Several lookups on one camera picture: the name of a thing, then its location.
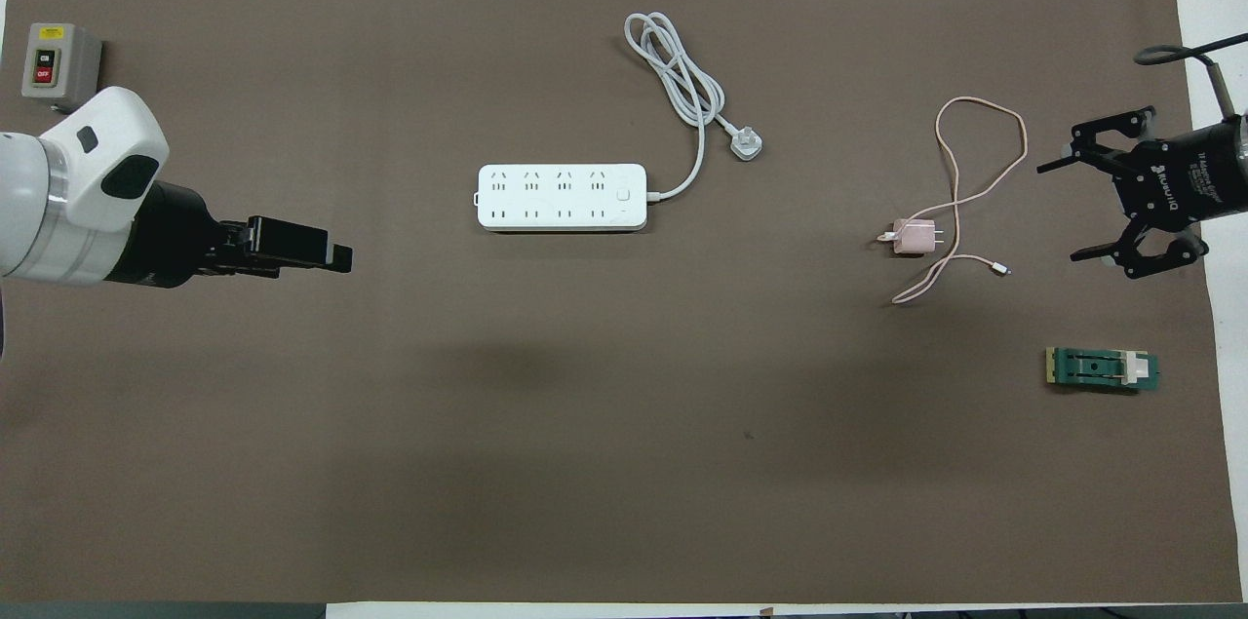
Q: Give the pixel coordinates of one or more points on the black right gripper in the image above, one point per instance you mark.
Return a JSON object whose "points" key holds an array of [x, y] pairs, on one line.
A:
{"points": [[1185, 180]]}

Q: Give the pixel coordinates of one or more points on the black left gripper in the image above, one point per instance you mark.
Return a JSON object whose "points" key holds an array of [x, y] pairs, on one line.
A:
{"points": [[171, 237]]}

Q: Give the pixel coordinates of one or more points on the pink charger adapter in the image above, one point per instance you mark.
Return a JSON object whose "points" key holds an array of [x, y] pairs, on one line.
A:
{"points": [[915, 237]]}

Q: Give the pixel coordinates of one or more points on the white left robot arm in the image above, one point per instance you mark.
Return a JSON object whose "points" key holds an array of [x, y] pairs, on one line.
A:
{"points": [[58, 200]]}

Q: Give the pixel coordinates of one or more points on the green circuit board block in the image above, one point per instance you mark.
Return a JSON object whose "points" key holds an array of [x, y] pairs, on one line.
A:
{"points": [[1092, 370]]}

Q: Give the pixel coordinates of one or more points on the brown table mat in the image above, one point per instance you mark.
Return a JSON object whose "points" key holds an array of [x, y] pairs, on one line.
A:
{"points": [[624, 463]]}

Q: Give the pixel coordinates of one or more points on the grey on-off switch box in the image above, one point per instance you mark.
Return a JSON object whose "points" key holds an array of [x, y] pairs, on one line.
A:
{"points": [[70, 63]]}

